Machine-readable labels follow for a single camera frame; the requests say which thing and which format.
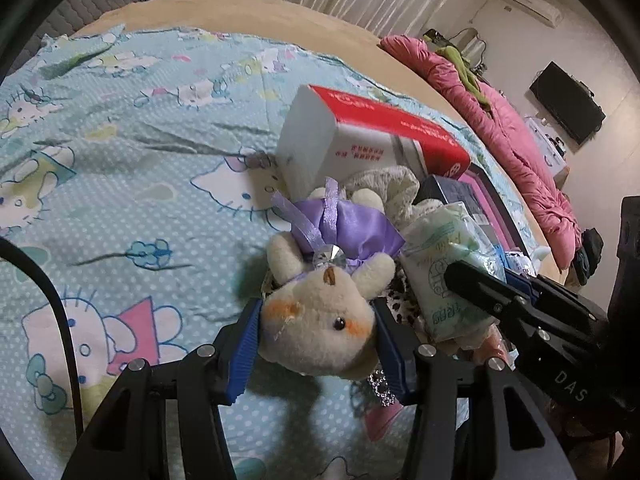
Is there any leopard print scarf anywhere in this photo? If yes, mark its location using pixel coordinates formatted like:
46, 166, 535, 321
386, 277, 427, 332

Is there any white air conditioner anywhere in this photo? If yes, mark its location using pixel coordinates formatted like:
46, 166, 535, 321
501, 0, 564, 29

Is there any plush bear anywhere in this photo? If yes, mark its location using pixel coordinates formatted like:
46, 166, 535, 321
260, 176, 406, 382

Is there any white lace cloth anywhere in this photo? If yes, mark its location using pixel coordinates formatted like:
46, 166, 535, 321
340, 164, 447, 235

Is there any beige bed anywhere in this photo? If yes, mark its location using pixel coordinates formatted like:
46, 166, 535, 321
70, 0, 568, 283

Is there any dark box with pink lining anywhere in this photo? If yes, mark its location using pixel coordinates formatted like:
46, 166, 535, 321
456, 162, 535, 257

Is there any white cabinet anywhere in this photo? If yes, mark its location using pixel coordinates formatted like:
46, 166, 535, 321
524, 116, 572, 187

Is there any dark blue box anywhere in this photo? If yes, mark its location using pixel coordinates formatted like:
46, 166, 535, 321
414, 175, 490, 227

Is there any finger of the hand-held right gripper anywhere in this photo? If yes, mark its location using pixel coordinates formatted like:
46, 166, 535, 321
504, 267, 607, 327
443, 259, 532, 332

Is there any black wall television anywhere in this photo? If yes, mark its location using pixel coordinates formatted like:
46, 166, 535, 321
529, 61, 607, 147

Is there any cartoon cat printed blanket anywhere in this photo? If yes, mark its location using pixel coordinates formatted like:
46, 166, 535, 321
0, 25, 543, 480

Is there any green and white tissue pack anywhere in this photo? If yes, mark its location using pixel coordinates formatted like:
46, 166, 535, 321
400, 202, 508, 350

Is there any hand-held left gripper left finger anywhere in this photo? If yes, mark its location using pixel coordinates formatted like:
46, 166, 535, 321
60, 300, 266, 480

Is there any black bag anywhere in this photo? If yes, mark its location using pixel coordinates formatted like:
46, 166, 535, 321
571, 227, 607, 287

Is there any rhinestone chain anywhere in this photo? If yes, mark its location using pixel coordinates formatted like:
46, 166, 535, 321
366, 367, 399, 407

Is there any pink duvet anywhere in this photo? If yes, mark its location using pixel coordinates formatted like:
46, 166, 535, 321
379, 34, 585, 270

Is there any green cloth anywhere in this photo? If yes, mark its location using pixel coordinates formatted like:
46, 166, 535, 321
434, 41, 494, 109

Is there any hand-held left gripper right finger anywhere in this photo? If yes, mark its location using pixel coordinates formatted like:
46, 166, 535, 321
372, 298, 576, 480

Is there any grey quilted headboard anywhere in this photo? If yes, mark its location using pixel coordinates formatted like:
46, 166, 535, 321
25, 0, 190, 53

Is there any black cable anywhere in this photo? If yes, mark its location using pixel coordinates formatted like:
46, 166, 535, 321
0, 236, 86, 446

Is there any wall mirror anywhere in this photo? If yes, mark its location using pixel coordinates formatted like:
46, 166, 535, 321
451, 27, 489, 77

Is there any red and white tissue box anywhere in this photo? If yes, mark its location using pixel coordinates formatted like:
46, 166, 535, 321
276, 84, 472, 198

